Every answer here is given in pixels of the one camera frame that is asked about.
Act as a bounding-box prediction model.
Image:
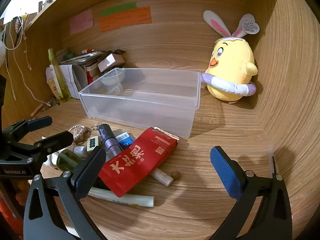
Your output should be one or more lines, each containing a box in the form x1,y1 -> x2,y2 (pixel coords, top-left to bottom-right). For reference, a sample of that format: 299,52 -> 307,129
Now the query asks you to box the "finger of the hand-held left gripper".
15,131 -> 74,160
1,116 -> 53,143

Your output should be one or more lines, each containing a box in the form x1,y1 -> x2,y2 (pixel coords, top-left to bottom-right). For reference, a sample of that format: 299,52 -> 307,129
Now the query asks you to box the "clear plastic storage bin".
79,67 -> 202,138

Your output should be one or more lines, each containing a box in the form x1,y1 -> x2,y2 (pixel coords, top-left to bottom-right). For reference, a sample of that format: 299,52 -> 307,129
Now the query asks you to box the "white cable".
0,12 -> 50,107

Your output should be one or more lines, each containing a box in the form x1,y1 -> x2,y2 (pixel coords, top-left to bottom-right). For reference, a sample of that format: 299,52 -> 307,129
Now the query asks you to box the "white ceramic bowl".
99,70 -> 125,87

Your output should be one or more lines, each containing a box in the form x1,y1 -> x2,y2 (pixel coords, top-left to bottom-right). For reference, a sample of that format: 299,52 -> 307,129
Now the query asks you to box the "dark purple bottle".
99,123 -> 123,159

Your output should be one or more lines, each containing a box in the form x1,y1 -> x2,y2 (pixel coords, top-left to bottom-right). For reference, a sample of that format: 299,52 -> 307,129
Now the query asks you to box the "pink and white box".
97,53 -> 125,73

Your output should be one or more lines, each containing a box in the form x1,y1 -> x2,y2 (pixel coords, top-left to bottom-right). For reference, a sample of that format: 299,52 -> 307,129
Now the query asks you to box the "yellow-green spray bottle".
47,48 -> 72,103

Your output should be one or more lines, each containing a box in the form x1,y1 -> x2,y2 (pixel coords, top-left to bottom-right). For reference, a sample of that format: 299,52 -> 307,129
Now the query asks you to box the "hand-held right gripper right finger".
210,145 -> 293,240

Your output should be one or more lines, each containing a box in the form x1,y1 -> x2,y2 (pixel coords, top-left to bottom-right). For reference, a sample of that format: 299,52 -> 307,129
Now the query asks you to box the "orange paper note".
98,6 -> 152,32

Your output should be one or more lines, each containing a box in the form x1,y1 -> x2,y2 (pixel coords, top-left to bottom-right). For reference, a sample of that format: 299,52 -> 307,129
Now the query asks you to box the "person's left hand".
14,181 -> 30,204

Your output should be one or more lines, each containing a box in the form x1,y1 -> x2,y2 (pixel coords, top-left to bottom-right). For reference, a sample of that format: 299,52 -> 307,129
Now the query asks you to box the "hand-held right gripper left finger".
23,145 -> 107,240

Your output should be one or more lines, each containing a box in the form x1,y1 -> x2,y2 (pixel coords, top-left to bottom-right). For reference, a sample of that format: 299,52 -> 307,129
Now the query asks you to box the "stack of papers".
60,49 -> 127,67

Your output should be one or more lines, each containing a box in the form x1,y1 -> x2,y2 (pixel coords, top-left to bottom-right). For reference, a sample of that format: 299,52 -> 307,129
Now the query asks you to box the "white squeeze tube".
87,186 -> 155,208

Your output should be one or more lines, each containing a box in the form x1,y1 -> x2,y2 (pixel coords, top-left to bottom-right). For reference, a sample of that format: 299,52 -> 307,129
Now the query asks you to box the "braided rope wooden tag keychain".
68,125 -> 87,144

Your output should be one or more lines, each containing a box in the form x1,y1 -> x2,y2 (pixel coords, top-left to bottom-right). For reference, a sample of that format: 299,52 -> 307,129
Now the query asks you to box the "red foil packet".
98,127 -> 180,197

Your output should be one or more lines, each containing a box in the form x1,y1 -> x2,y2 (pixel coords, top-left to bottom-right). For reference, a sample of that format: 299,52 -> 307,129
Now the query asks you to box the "yellow chick plush toy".
200,10 -> 262,104

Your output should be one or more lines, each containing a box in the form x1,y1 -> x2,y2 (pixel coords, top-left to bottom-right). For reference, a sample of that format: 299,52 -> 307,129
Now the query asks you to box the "mahjong tile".
86,134 -> 101,153

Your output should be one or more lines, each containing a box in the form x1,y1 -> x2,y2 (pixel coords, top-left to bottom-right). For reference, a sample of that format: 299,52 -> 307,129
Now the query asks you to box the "small blue orange box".
115,131 -> 135,150

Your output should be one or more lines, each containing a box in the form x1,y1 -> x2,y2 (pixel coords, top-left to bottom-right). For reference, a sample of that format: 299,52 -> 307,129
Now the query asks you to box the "green paper note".
101,2 -> 137,17

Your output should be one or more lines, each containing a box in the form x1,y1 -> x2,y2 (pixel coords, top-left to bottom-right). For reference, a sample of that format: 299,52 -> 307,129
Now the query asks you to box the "wooden stick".
30,103 -> 44,117

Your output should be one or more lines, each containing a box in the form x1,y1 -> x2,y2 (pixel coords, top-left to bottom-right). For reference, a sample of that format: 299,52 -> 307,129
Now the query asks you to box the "dark green bottle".
55,149 -> 87,172

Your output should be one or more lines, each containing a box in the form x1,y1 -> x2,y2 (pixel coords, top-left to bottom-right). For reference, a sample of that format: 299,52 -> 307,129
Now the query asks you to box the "white stick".
149,168 -> 174,187

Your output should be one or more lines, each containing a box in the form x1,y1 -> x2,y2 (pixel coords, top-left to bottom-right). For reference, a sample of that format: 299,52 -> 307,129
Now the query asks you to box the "pink paper note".
69,9 -> 94,35

